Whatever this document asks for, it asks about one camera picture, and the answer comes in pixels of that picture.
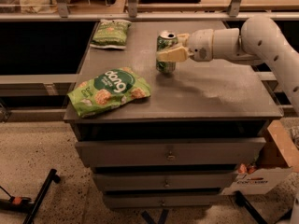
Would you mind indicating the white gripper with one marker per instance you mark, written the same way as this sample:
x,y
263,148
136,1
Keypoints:
x,y
201,44

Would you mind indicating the green soda can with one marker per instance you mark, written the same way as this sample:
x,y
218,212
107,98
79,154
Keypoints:
x,y
165,40

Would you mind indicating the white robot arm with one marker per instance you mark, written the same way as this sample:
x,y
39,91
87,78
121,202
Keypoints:
x,y
259,40

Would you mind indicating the small green snack bag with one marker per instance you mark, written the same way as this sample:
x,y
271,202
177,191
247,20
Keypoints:
x,y
111,34

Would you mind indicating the green dang rice chip bag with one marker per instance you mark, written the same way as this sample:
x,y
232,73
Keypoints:
x,y
114,88

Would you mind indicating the grey drawer cabinet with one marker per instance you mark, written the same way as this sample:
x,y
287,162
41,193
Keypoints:
x,y
214,100

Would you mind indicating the top grey drawer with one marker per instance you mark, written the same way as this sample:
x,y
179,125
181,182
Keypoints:
x,y
162,152

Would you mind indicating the grey drawer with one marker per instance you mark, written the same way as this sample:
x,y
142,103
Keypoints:
x,y
141,201
159,181
162,152

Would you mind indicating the middle grey drawer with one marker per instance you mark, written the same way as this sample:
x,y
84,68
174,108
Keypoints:
x,y
159,181

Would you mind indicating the white cardboard box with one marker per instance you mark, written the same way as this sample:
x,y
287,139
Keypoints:
x,y
277,160

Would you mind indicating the bottom grey drawer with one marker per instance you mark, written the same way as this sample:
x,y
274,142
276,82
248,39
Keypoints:
x,y
141,201

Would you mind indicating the black stand leg right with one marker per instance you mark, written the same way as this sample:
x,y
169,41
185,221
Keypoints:
x,y
242,201

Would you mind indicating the black stand leg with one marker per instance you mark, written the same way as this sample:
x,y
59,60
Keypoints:
x,y
242,201
26,205

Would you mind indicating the black stand leg left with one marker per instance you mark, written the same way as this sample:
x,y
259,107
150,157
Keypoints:
x,y
26,205

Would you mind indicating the metal railing frame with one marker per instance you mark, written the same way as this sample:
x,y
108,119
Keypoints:
x,y
89,10

